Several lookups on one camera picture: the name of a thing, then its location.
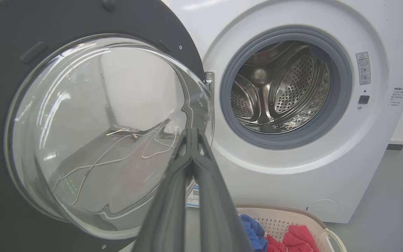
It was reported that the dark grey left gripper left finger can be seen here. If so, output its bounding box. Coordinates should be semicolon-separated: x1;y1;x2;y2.
132;128;193;252

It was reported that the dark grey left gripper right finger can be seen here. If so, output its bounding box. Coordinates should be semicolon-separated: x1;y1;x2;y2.
184;128;255;252

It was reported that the white front-load washing machine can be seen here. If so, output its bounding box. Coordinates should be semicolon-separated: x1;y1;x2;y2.
160;0;403;224

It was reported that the metal door hinge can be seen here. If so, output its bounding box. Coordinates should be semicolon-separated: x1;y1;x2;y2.
204;71;215;96

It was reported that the blue energy label sticker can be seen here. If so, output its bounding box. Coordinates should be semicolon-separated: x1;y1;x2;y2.
186;182;200;209

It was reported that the blue white garment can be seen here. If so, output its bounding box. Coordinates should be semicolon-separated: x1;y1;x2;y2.
239;214;269;252

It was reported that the red white trimmed garment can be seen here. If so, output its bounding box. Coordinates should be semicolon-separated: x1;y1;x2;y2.
266;234;288;252

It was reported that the white woven laundry basket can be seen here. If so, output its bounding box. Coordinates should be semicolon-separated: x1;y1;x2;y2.
235;205;348;252

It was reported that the round white filter cover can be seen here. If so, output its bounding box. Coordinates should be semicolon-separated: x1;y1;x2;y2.
307;199;341;222

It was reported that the steel perforated washer drum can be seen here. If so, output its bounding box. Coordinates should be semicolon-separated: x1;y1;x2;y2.
230;40;331;134

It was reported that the grey warning sticker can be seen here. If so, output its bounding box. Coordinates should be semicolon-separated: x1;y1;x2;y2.
355;52;371;86

